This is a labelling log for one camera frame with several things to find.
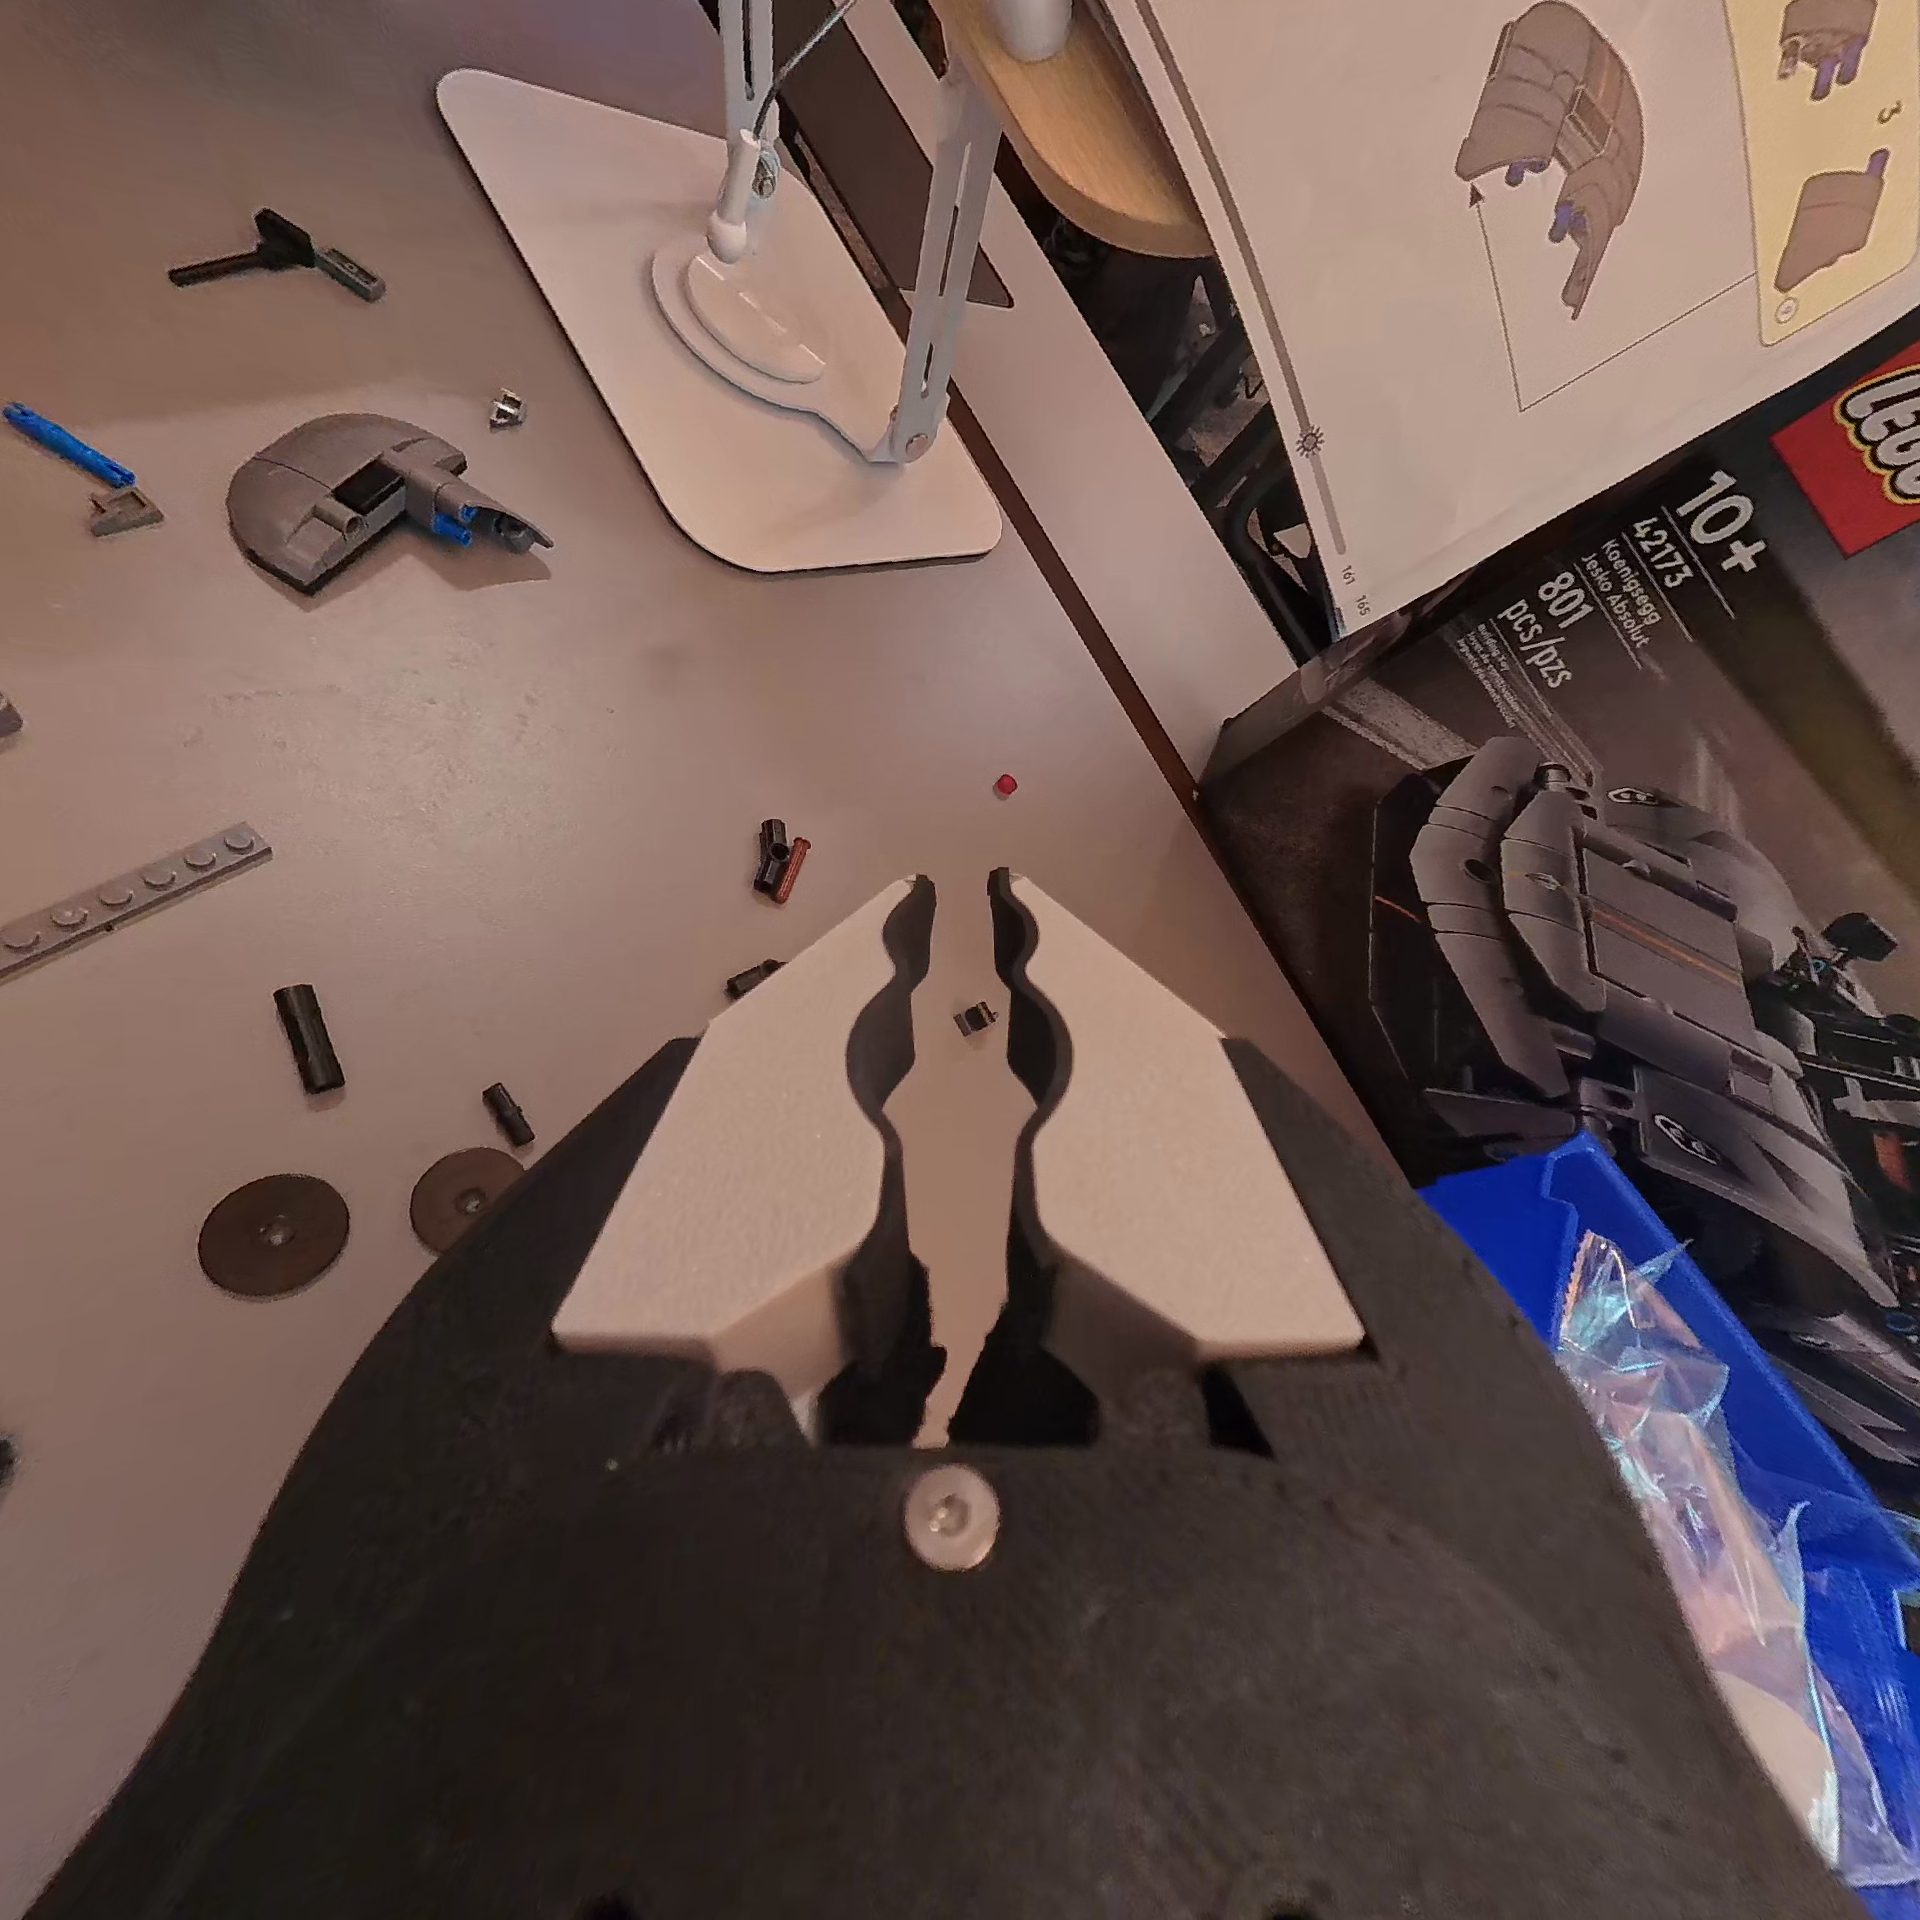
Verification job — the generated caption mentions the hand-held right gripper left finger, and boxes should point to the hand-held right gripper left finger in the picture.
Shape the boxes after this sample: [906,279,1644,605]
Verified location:
[548,873,939,1444]

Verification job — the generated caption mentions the dark grey curved lego panel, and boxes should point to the dark grey curved lego panel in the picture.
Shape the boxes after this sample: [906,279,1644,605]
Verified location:
[225,413,470,598]

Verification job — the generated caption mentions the clear plastic bags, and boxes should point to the clear plastic bags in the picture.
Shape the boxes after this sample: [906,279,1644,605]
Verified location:
[1552,1232,1920,1890]

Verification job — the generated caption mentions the blue storage bin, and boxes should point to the blue storage bin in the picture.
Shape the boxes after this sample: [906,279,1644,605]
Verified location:
[1417,1126,1920,1920]

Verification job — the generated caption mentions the lego instruction booklet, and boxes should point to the lego instruction booklet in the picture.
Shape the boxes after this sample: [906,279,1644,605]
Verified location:
[1101,0,1920,662]

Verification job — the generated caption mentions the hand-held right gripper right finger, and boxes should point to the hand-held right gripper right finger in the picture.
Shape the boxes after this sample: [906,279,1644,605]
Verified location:
[985,866,1372,1434]

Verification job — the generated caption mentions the bronze lego disc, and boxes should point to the bronze lego disc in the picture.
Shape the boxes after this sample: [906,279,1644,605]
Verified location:
[407,1148,530,1259]

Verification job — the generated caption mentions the lego set box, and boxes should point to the lego set box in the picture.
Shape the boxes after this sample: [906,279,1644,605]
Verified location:
[1197,336,1920,1485]

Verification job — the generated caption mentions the black bent lego pin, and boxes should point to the black bent lego pin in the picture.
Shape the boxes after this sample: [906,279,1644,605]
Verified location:
[275,982,346,1095]

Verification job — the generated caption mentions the black lego disc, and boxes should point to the black lego disc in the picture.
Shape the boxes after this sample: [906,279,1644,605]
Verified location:
[197,1169,352,1301]

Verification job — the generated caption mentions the long grey lego plate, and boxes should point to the long grey lego plate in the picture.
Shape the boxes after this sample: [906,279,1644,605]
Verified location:
[0,823,279,982]

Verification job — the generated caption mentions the long blue lego pin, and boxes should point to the long blue lego pin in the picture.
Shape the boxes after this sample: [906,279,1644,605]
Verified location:
[0,399,139,490]

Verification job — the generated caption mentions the black axle with connector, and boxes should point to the black axle with connector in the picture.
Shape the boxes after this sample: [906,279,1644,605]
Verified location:
[168,206,323,291]

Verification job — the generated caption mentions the dark plastic crate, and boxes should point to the dark plastic crate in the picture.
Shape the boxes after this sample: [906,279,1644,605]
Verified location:
[1035,196,1324,662]

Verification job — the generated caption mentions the white book stand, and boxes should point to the white book stand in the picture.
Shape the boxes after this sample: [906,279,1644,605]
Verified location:
[433,0,1219,574]

